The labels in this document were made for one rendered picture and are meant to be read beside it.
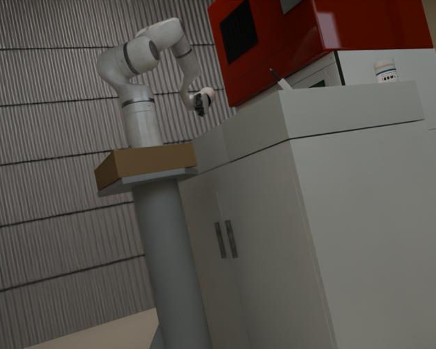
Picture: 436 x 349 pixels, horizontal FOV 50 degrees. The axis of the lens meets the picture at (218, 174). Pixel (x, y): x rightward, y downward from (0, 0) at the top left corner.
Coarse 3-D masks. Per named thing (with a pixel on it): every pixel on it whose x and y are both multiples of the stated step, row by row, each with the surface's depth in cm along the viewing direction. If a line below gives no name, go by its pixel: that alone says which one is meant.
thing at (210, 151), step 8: (216, 128) 170; (200, 136) 182; (208, 136) 176; (216, 136) 171; (200, 144) 183; (208, 144) 177; (216, 144) 172; (224, 144) 167; (200, 152) 184; (208, 152) 178; (216, 152) 173; (224, 152) 168; (200, 160) 185; (208, 160) 179; (216, 160) 174; (224, 160) 169; (192, 168) 191; (200, 168) 186; (208, 168) 180
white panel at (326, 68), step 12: (324, 60) 205; (336, 60) 200; (300, 72) 219; (312, 72) 213; (324, 72) 206; (336, 72) 200; (276, 84) 236; (300, 84) 221; (312, 84) 214; (324, 84) 207; (336, 84) 201; (264, 96) 246; (240, 108) 266
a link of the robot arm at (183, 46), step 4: (144, 28) 201; (148, 28) 199; (140, 32) 200; (136, 36) 201; (184, 36) 217; (180, 40) 215; (184, 40) 216; (176, 44) 216; (180, 44) 216; (184, 44) 217; (188, 44) 219; (172, 48) 218; (176, 48) 217; (180, 48) 217; (184, 48) 217; (188, 48) 219; (172, 52) 220; (176, 52) 218; (180, 52) 218; (184, 52) 218; (176, 56) 220
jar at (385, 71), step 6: (384, 60) 167; (390, 60) 168; (378, 66) 169; (384, 66) 167; (390, 66) 167; (378, 72) 169; (384, 72) 167; (390, 72) 167; (396, 72) 168; (378, 78) 170; (384, 78) 168; (390, 78) 167; (396, 78) 167
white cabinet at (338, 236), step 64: (384, 128) 156; (192, 192) 194; (256, 192) 154; (320, 192) 138; (384, 192) 151; (256, 256) 160; (320, 256) 134; (384, 256) 146; (256, 320) 166; (320, 320) 136; (384, 320) 141
